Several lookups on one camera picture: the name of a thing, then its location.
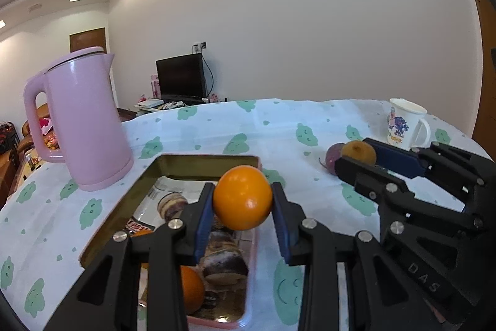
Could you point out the purple round radish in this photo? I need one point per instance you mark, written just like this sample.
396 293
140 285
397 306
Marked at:
331 160

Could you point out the flat white box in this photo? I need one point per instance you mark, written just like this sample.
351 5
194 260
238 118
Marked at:
149 104

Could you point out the black monitor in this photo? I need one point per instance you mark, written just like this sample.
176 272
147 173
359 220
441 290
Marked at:
180 77

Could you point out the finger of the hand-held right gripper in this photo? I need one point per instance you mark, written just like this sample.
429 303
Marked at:
395 156
368 179

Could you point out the brown kiwi fruit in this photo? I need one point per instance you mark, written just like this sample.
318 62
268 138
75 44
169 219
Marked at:
358 150

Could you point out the wooden chair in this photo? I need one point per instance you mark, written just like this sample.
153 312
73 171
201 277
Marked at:
9 164

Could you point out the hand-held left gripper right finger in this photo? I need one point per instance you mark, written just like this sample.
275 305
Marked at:
281 224

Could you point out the pink printed box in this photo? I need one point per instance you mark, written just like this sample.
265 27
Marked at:
155 87

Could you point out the smooth round orange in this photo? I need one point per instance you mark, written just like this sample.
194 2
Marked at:
242 197

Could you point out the large orange mandarin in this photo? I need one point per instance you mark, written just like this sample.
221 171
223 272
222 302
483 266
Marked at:
192 290

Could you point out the pink electric kettle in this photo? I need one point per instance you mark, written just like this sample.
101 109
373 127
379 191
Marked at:
87 121

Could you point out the cut taro piece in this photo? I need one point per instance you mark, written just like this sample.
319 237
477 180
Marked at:
172 205

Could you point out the white wall socket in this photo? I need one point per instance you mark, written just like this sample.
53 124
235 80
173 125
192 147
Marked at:
199 46

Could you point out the white printed mug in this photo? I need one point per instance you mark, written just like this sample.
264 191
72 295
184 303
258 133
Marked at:
403 121

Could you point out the round brown taro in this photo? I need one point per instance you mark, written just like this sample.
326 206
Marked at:
224 267

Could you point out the pink rectangular tin tray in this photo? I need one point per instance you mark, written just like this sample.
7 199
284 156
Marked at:
193 166

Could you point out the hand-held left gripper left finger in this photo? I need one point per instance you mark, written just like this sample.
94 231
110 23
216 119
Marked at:
203 224

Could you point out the dark water chestnut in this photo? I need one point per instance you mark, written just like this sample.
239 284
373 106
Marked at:
219 224

